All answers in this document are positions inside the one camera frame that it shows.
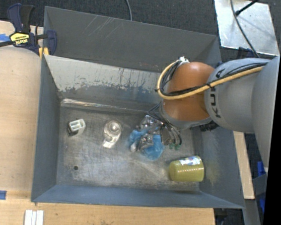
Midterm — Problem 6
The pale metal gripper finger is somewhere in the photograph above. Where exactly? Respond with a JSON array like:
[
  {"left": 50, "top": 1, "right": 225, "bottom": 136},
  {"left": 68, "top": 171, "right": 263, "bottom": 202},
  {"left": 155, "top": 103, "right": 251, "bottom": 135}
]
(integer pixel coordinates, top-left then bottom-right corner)
[
  {"left": 130, "top": 141, "right": 151, "bottom": 154},
  {"left": 139, "top": 132, "right": 157, "bottom": 145}
]

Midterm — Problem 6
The blue crumpled cloth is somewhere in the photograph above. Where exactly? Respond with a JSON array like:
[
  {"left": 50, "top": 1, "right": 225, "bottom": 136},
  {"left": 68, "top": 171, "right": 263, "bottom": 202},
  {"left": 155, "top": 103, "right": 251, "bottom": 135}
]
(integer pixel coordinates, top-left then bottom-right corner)
[{"left": 126, "top": 128, "right": 167, "bottom": 162}]

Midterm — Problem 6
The yellow-green cup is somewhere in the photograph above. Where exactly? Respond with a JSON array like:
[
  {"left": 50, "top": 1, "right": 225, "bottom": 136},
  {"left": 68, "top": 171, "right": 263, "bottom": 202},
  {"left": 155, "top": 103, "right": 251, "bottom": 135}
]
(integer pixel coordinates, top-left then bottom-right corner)
[{"left": 167, "top": 152, "right": 207, "bottom": 185}]

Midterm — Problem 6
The pale wood board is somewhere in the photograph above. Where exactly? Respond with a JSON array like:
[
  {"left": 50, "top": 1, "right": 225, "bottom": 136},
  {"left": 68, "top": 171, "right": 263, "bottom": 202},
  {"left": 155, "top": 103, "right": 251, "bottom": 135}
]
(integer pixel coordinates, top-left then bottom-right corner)
[{"left": 0, "top": 44, "right": 48, "bottom": 195}]

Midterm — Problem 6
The black cylinder on white bracket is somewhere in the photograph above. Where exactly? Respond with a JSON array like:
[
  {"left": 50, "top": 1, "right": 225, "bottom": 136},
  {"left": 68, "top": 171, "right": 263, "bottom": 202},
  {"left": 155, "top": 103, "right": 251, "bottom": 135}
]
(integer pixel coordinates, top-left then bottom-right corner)
[{"left": 199, "top": 120, "right": 219, "bottom": 134}]

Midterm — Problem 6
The clear glass bottle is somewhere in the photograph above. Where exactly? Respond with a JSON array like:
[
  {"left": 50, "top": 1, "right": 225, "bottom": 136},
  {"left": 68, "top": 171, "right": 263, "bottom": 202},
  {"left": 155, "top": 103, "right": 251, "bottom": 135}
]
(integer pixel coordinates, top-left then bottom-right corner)
[{"left": 101, "top": 119, "right": 124, "bottom": 150}]

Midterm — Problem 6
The grey metal bin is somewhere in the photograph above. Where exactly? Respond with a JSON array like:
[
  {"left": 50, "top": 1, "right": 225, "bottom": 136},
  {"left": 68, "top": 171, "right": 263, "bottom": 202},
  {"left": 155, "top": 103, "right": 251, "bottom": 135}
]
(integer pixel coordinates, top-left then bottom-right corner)
[{"left": 24, "top": 5, "right": 265, "bottom": 225}]

